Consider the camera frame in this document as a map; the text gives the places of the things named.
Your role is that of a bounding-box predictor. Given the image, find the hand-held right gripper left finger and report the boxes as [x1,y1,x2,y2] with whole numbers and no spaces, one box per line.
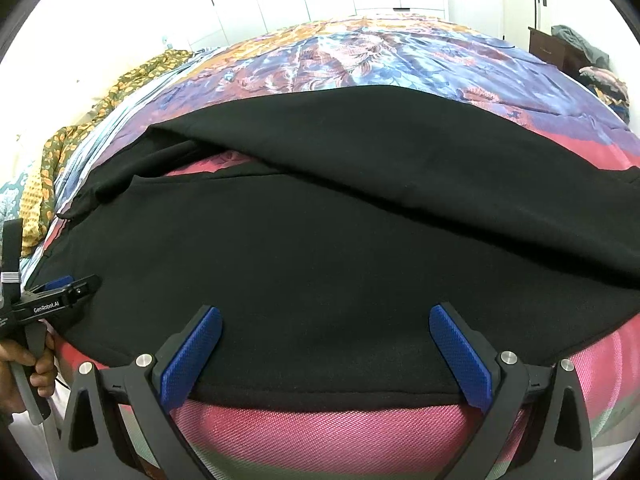
[59,305,223,480]

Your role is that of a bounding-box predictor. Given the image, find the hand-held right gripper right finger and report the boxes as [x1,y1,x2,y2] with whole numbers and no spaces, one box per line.
[429,303,594,480]

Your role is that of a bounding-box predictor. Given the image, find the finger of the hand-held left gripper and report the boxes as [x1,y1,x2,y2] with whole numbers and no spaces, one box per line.
[62,274,103,308]
[22,275,76,295]

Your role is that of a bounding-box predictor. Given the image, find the black pants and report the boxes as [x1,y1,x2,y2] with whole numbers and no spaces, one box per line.
[37,85,640,413]

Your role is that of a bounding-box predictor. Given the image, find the person's left hand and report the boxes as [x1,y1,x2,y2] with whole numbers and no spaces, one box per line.
[0,331,59,413]

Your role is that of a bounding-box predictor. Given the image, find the teal patterned pillow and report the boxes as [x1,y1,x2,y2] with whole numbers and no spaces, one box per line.
[0,167,33,223]

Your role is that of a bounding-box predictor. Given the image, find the yellow floral cloth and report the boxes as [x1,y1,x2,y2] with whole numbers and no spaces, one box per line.
[20,50,193,257]

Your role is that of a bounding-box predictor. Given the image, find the pile of mixed clothes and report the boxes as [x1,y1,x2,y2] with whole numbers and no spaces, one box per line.
[577,64,632,123]

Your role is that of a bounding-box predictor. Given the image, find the dark wooden dresser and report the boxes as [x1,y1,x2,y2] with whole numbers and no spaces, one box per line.
[527,26,568,68]

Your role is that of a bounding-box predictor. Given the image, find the colourful printed bedspread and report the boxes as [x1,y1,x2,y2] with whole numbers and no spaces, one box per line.
[0,12,640,480]

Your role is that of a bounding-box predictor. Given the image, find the grey cloth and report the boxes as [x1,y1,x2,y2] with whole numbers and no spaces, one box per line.
[551,25,611,68]

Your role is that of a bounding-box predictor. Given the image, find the white door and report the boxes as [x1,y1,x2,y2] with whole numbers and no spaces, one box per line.
[500,0,551,41]

